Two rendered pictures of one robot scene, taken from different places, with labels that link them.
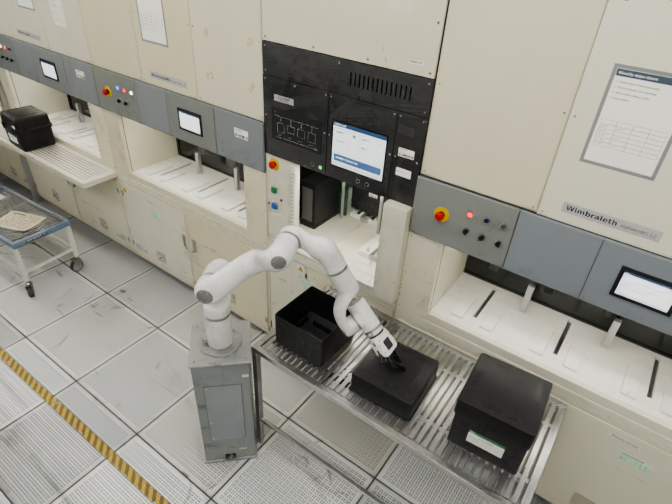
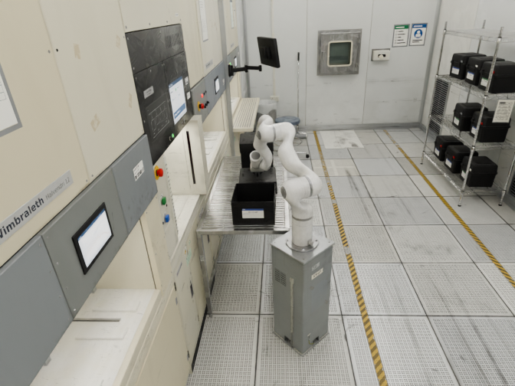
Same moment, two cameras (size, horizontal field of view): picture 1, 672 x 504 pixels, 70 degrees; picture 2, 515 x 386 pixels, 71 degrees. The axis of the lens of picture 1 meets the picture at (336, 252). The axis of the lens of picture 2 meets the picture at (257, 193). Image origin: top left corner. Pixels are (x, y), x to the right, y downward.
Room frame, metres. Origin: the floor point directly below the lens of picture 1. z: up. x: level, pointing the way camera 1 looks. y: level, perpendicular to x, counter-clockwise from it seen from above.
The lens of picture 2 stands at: (2.68, 1.94, 2.02)
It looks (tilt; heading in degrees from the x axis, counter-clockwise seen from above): 27 degrees down; 241
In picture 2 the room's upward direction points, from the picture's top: 3 degrees counter-clockwise
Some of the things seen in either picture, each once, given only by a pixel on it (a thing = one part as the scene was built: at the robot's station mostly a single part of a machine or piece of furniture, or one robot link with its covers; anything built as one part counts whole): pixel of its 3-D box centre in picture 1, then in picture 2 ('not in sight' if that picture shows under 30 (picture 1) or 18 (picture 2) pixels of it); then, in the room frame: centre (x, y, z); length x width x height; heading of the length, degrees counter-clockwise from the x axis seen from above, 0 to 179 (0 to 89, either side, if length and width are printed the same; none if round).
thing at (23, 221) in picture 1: (18, 220); not in sight; (2.96, 2.35, 0.47); 0.31 x 0.23 x 0.02; 78
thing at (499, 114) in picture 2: not in sight; (503, 109); (-1.02, 0.17, 1.05); 0.17 x 0.03 x 0.26; 146
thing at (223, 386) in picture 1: (226, 394); (301, 290); (1.60, 0.51, 0.38); 0.28 x 0.28 x 0.76; 11
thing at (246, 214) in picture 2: (315, 325); (254, 203); (1.67, 0.07, 0.85); 0.28 x 0.28 x 0.17; 56
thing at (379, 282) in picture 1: (370, 218); (119, 204); (2.47, -0.19, 0.98); 0.95 x 0.88 x 1.95; 146
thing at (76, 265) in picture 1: (19, 235); not in sight; (3.08, 2.49, 0.24); 0.97 x 0.52 x 0.48; 59
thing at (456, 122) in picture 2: not in sight; (468, 116); (-1.36, -0.34, 0.81); 0.30 x 0.28 x 0.26; 52
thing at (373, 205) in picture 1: (375, 189); not in sight; (2.69, -0.22, 1.06); 0.24 x 0.20 x 0.32; 56
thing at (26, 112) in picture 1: (27, 127); not in sight; (3.58, 2.49, 0.93); 0.30 x 0.28 x 0.26; 53
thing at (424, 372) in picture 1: (395, 372); (257, 178); (1.43, -0.29, 0.83); 0.29 x 0.29 x 0.13; 59
